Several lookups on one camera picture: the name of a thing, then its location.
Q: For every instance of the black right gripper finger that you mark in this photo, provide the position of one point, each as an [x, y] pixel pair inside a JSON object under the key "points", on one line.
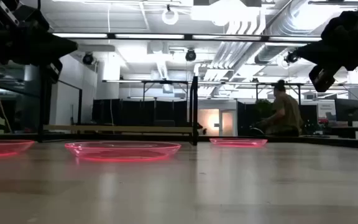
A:
{"points": [[311, 53]]}

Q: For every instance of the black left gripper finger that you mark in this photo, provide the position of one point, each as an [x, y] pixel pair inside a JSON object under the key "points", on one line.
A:
{"points": [[62, 48]]}

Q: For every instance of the pink translucent plastic plate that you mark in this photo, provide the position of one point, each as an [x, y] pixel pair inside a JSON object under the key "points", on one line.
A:
{"points": [[238, 142], [2, 146], [123, 151]]}

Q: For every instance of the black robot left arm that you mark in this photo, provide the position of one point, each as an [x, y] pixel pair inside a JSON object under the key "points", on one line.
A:
{"points": [[33, 20]]}

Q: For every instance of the black round spotlight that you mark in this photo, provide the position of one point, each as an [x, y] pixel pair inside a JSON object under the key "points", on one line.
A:
{"points": [[190, 55], [88, 58], [291, 58]]}

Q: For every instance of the black computer monitor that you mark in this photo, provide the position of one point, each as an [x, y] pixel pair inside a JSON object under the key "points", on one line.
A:
{"points": [[346, 109]]}

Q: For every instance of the person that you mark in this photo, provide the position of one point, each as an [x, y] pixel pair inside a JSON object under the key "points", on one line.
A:
{"points": [[286, 115]]}

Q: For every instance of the dark office desk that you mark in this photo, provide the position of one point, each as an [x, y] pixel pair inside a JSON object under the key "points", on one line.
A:
{"points": [[353, 129]]}

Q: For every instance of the black partition screen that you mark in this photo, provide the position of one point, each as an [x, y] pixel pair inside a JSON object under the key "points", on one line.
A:
{"points": [[244, 118], [129, 112]]}

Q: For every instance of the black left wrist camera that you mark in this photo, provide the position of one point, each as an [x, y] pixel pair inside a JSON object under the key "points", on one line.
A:
{"points": [[54, 71]]}

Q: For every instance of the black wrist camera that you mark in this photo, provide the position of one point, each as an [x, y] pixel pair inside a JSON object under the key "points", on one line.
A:
{"points": [[322, 78], [54, 71]]}

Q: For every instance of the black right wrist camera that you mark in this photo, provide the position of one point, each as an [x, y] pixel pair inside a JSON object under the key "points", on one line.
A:
{"points": [[322, 78]]}

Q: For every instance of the silver ventilation duct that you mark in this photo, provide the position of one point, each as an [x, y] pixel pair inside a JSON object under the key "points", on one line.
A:
{"points": [[278, 40]]}

